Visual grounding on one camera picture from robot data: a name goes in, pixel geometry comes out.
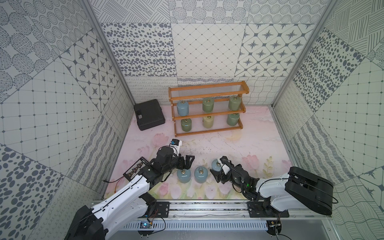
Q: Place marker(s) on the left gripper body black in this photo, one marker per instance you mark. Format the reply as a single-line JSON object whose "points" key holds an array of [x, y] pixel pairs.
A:
{"points": [[182, 162]]}

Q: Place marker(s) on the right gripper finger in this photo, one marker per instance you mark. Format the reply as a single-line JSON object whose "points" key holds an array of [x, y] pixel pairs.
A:
{"points": [[217, 175], [226, 162]]}

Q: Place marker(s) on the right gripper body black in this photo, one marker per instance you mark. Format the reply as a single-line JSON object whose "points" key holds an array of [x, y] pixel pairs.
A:
{"points": [[229, 177]]}

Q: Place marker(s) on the blue canister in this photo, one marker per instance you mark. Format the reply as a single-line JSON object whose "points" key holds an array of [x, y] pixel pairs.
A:
{"points": [[201, 174], [184, 176], [183, 108], [216, 166]]}

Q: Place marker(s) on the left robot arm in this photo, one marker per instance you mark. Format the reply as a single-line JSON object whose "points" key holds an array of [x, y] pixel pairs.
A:
{"points": [[103, 220]]}

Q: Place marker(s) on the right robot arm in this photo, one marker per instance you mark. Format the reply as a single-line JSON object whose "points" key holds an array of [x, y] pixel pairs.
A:
{"points": [[297, 189]]}

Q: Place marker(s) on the wooden three-tier shelf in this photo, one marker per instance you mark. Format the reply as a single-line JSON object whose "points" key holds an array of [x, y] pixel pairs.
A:
{"points": [[194, 95]]}

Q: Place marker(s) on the green canister bottom left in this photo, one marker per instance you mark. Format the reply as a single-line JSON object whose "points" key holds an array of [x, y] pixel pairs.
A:
{"points": [[186, 125]]}

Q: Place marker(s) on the floral pink table mat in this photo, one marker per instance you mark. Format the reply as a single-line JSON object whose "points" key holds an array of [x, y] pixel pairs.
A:
{"points": [[258, 147]]}

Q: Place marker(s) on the green canister bottom right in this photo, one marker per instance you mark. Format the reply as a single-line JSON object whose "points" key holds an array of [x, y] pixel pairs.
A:
{"points": [[233, 119]]}

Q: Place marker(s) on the light green canister bottom centre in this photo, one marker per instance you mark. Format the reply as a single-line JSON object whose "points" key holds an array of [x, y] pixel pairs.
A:
{"points": [[208, 122]]}

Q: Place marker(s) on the black plastic case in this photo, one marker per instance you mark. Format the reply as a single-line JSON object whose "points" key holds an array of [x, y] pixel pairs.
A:
{"points": [[149, 114]]}

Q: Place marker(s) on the green canister middle centre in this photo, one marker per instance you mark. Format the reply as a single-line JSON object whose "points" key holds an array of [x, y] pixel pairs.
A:
{"points": [[208, 105]]}

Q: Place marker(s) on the green canister middle right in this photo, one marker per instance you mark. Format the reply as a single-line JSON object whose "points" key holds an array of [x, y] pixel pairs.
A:
{"points": [[234, 103]]}

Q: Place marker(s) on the left controller board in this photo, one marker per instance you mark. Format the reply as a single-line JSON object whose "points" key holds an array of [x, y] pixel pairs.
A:
{"points": [[145, 228]]}

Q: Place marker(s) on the controller board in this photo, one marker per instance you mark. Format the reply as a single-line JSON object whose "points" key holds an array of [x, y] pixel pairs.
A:
{"points": [[274, 227], [145, 228]]}

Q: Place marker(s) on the right controller board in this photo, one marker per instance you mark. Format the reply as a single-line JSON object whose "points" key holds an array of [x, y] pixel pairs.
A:
{"points": [[274, 227]]}

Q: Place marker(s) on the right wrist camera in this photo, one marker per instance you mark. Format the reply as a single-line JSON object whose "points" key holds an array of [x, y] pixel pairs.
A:
{"points": [[225, 169]]}

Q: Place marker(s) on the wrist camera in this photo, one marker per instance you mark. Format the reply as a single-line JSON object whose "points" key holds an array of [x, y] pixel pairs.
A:
{"points": [[175, 144], [225, 169]]}

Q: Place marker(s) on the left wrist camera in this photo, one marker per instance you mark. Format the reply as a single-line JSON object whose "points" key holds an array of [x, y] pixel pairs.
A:
{"points": [[175, 144]]}

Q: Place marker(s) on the aluminium mounting rail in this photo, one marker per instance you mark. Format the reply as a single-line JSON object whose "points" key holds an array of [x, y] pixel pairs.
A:
{"points": [[222, 210]]}

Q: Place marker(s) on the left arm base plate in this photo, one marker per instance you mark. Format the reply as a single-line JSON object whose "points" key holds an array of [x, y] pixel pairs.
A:
{"points": [[157, 210]]}

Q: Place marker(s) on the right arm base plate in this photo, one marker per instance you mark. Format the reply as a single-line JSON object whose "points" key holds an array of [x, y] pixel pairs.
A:
{"points": [[263, 210]]}

